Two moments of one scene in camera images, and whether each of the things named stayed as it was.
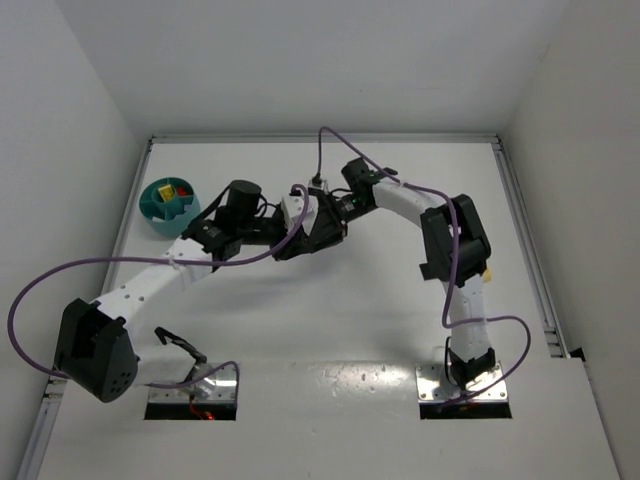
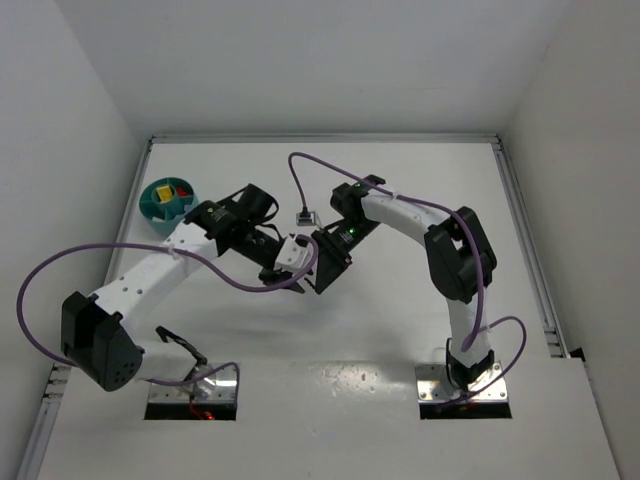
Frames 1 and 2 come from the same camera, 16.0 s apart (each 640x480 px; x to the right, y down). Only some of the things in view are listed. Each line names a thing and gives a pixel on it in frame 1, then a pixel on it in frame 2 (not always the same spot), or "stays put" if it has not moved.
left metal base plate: [220, 386] stays put
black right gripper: [333, 215] to [331, 261]
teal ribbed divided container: [168, 205] stays put
